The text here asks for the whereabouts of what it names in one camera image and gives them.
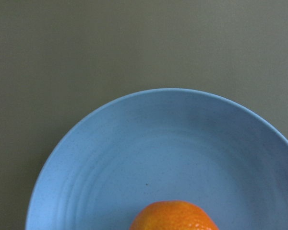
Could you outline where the blue round plate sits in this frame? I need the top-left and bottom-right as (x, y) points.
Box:
(25, 89), (288, 230)

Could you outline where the orange fruit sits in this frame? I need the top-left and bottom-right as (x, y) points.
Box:
(130, 200), (218, 230)

